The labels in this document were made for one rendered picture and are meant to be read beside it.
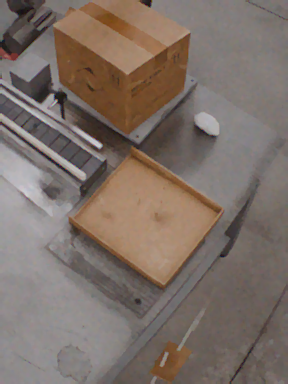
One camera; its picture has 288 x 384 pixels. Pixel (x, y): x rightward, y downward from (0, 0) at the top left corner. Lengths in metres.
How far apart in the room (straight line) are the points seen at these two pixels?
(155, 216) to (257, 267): 0.97
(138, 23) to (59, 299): 0.75
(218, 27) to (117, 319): 2.15
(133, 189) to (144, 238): 0.14
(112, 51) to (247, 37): 1.82
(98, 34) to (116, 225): 0.51
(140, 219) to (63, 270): 0.24
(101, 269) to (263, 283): 1.07
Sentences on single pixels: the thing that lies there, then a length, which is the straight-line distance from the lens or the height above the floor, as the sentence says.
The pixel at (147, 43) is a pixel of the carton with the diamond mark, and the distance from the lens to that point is 1.39.
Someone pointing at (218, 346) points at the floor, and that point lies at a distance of 2.18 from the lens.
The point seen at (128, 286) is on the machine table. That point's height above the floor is 0.83.
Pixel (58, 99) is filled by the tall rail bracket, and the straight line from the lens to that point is 1.47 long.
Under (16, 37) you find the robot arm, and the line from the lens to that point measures 1.15.
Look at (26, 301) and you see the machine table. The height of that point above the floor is 0.83.
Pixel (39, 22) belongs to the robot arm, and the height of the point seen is 1.33.
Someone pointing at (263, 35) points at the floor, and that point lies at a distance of 3.16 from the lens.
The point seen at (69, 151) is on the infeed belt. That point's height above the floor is 0.88.
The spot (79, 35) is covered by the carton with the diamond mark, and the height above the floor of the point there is 1.12.
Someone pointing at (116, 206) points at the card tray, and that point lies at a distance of 1.43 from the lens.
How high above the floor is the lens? 2.11
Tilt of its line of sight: 62 degrees down
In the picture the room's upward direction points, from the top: 3 degrees clockwise
